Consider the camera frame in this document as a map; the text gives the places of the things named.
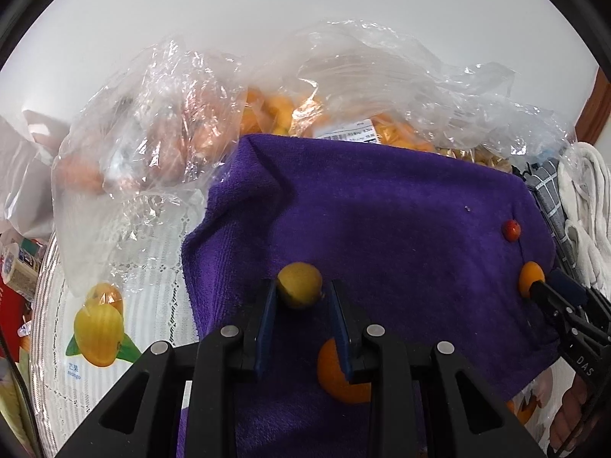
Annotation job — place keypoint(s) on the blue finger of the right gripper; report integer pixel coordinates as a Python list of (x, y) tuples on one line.
[(553, 307), (567, 287)]

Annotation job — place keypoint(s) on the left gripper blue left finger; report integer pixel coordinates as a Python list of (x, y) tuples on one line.
[(264, 316)]

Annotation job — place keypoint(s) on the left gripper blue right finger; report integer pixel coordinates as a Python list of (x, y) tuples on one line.
[(342, 325)]

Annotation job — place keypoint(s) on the yellow-green small fruit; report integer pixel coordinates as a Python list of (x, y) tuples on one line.
[(300, 283)]

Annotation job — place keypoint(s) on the small orange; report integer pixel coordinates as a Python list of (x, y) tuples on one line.
[(530, 273)]

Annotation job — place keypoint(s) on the large orange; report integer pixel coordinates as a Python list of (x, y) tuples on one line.
[(334, 382)]

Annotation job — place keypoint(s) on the small red fruit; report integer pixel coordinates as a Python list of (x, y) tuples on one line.
[(511, 230)]

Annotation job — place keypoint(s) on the person's right hand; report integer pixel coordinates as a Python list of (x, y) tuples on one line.
[(565, 426)]

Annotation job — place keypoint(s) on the white striped towel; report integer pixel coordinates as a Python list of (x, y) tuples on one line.
[(584, 189)]

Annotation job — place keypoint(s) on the purple towel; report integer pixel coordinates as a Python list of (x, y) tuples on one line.
[(415, 238)]

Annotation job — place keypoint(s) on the grey checked cloth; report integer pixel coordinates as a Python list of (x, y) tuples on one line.
[(542, 181)]

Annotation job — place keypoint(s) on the fruit print tablecloth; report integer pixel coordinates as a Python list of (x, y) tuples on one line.
[(88, 342)]

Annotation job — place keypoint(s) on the clear bag of oranges left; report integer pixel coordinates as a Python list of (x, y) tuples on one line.
[(131, 176)]

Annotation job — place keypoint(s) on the clear bag of kumquats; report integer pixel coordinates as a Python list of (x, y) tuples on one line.
[(338, 73)]

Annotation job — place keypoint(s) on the plastic bottle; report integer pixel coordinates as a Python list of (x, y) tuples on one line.
[(20, 270)]

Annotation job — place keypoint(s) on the red paper bag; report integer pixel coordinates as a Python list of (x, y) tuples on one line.
[(12, 306)]

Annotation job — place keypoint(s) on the white plastic bag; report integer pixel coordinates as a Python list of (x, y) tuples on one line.
[(26, 163)]

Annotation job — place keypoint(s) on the brown door frame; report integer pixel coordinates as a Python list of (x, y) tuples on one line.
[(596, 111)]

